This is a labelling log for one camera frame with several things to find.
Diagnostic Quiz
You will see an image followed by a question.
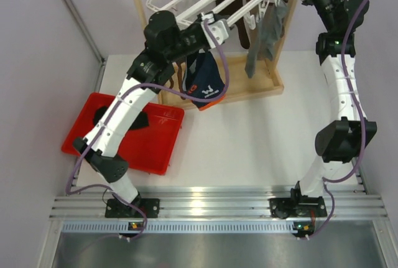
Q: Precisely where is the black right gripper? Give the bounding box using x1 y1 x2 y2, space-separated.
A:
285 0 341 33

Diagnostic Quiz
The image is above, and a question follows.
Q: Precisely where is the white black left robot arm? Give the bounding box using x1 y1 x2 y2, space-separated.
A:
73 10 230 216

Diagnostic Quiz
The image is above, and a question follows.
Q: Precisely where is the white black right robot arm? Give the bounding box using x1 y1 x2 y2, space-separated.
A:
289 0 377 216

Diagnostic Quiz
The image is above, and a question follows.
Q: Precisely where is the black sock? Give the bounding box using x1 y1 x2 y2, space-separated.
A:
93 106 149 131

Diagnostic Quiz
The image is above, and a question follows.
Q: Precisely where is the red plastic tray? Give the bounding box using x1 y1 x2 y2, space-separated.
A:
61 93 185 175

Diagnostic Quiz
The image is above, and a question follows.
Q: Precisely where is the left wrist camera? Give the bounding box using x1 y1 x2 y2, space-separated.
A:
198 12 230 49

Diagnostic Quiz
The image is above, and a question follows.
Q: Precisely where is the wooden hanger stand frame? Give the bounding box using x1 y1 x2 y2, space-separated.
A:
119 0 296 109

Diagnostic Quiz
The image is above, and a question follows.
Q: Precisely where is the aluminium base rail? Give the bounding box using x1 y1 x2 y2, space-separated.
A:
49 187 387 234

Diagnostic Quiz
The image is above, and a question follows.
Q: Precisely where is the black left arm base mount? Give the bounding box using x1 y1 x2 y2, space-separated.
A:
104 198 160 218

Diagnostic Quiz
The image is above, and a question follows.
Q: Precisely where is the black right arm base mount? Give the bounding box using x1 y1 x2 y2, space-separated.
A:
269 197 328 219

